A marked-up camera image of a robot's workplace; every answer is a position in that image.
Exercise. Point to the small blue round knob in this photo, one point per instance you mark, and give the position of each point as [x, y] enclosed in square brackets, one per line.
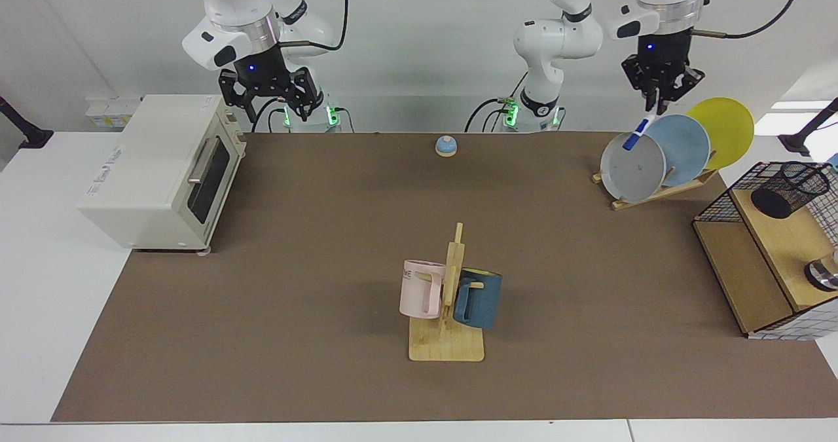
[446, 144]

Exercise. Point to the wooden plate rack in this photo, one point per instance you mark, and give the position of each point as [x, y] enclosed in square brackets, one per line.
[661, 193]

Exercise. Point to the black mesh pen holder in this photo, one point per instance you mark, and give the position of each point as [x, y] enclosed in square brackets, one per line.
[772, 203]

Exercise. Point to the pink mug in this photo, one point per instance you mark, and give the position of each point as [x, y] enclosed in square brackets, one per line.
[416, 294]

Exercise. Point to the pale toaster oven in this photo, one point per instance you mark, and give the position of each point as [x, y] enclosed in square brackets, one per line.
[150, 167]

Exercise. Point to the wooden cup stand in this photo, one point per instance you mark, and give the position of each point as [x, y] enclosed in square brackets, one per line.
[452, 347]

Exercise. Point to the light blue plate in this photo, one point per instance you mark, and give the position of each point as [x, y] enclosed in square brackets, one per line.
[687, 147]

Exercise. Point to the white wall socket strip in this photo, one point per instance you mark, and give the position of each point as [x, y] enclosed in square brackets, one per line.
[105, 114]

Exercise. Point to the teal mug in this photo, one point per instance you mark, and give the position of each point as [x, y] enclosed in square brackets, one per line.
[484, 301]

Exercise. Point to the brown table cloth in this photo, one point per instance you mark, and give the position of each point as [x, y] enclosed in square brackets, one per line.
[589, 298]

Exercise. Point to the grey plate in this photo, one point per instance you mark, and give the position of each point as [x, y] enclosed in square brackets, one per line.
[632, 173]

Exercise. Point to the yellow plate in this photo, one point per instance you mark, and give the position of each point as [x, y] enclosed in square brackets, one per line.
[730, 131]

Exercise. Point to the blue and white marker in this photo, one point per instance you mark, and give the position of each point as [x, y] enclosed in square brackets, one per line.
[641, 128]

